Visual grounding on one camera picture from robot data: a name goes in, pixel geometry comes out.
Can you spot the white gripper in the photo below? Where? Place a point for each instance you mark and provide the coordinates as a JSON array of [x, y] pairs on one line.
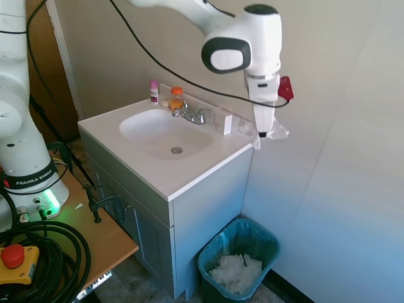
[[263, 110]]

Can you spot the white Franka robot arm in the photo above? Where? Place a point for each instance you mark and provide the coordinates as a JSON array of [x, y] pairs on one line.
[[19, 126]]

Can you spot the blue plastic bin liner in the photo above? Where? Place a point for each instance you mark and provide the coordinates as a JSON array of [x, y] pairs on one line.
[[249, 235]]

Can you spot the green trash bin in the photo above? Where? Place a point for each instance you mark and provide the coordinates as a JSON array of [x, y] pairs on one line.
[[205, 285]]

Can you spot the white rectangular carton box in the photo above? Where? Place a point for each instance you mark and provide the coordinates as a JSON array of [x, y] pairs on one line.
[[222, 121]]

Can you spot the white sink vanity top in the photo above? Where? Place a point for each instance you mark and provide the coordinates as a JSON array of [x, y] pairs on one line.
[[202, 164]]

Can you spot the chrome sink faucet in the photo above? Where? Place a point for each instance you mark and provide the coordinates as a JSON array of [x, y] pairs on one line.
[[192, 116]]

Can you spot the white backsplash strip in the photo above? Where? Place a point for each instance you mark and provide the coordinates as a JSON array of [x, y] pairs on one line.
[[195, 99]]

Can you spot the chrome sink drain stopper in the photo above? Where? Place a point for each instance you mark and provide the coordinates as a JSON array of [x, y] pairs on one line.
[[176, 150]]

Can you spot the orange bottle with orange cap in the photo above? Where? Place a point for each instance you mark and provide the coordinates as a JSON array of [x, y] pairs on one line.
[[176, 99]]

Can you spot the small cream round jar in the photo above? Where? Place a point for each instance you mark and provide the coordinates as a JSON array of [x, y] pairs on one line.
[[165, 103]]

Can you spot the pink capped white bottle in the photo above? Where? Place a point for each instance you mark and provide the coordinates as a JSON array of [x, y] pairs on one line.
[[154, 91]]

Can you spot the grey vanity cabinet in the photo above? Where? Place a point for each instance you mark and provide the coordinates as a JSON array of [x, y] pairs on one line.
[[205, 240]]

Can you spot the pile of used white tissues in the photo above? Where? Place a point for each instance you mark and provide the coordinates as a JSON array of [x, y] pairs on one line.
[[235, 271]]

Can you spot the black metal table clamp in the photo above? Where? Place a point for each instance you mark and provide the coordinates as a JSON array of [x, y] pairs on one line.
[[104, 205]]

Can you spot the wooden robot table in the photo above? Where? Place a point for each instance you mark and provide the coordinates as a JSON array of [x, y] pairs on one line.
[[104, 243]]

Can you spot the brown wooden door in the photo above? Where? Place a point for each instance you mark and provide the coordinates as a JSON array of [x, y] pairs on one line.
[[47, 69]]

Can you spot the yellow emergency stop button box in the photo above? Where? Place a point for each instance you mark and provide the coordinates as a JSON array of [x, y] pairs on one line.
[[23, 265]]

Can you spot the red wrist camera mount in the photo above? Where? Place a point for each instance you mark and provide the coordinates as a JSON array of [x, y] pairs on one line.
[[286, 88]]

